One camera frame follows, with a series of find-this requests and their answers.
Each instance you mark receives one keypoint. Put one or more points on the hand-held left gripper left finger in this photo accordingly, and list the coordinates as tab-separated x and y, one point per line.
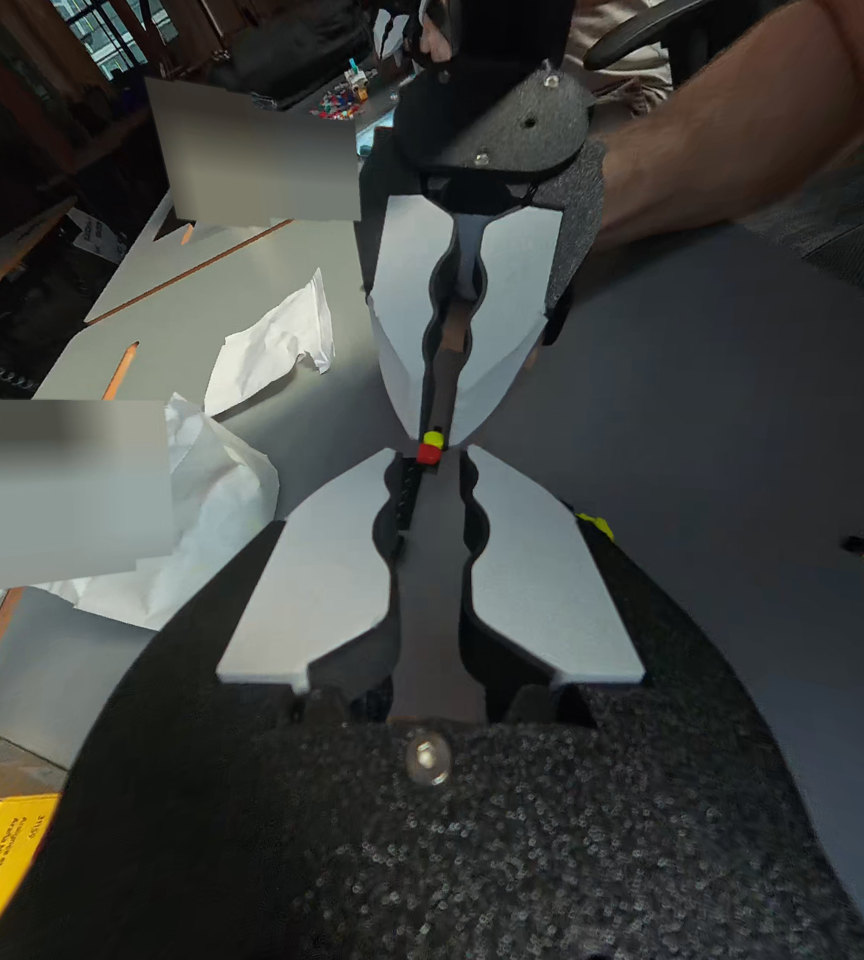
312	600

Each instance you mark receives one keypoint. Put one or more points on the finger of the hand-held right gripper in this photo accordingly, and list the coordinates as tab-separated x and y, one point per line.
514	285
402	270

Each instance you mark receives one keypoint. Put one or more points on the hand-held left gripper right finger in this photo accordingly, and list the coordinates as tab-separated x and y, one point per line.
552	600

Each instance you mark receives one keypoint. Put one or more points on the black red yellow lego build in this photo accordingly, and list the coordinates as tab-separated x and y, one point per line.
597	525

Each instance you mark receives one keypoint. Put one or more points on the torn printed white paper bag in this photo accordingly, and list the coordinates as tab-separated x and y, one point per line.
222	495

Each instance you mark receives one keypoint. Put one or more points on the long black studded lego strip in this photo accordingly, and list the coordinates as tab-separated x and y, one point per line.
405	495

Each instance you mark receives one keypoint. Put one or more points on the large plain white paper bag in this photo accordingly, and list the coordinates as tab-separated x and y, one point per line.
275	338

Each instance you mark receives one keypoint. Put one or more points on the small yellow red lego piece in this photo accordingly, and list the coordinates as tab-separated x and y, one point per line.
429	447

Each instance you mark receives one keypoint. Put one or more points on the person's right forearm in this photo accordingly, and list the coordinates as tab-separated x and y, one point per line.
732	120

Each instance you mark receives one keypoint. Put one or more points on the colourful lego pile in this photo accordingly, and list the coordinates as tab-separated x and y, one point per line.
339	102

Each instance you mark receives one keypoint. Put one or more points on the dark framed window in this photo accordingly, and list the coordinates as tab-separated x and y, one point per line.
117	23

